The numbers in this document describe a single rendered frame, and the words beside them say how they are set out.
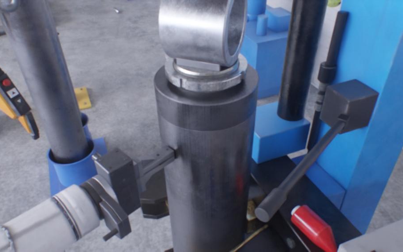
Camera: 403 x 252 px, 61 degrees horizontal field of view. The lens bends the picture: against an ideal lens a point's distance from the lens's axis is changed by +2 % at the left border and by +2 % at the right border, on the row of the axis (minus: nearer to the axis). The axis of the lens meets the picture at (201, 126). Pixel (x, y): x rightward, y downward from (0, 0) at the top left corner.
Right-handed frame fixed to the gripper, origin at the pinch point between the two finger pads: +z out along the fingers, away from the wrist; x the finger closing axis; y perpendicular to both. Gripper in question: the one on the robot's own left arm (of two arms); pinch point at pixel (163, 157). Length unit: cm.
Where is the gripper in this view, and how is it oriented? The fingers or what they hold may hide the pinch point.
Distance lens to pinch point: 70.8
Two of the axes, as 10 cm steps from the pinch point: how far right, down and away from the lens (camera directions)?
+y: -7.0, -4.2, 5.8
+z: 7.1, -4.3, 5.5
